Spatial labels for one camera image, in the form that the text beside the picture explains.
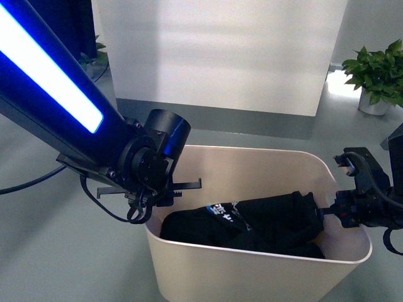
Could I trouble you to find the black printed clothes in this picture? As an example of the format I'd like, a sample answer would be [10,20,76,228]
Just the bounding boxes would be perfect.
[160,191,324,259]

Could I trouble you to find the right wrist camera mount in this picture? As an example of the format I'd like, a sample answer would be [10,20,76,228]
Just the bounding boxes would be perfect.
[333,147,391,194]

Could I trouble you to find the beige plastic laundry hamper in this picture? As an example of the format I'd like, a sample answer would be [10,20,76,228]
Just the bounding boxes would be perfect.
[145,145,372,301]

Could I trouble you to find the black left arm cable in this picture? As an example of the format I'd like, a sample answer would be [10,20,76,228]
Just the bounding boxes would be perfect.
[0,166,152,225]

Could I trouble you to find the left potted green plant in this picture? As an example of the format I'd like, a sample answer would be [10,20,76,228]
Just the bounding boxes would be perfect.
[78,35,109,82]

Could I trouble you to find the potted green plant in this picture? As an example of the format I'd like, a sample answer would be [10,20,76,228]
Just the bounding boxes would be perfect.
[78,35,109,82]
[342,39,402,116]

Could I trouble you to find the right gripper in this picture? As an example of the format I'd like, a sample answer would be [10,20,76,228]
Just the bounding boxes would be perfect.
[317,189,402,228]

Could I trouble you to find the right potted green plant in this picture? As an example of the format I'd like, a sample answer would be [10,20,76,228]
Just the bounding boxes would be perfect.
[342,39,402,116]

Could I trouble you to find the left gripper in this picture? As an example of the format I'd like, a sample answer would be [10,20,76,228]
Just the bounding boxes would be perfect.
[96,176,202,208]

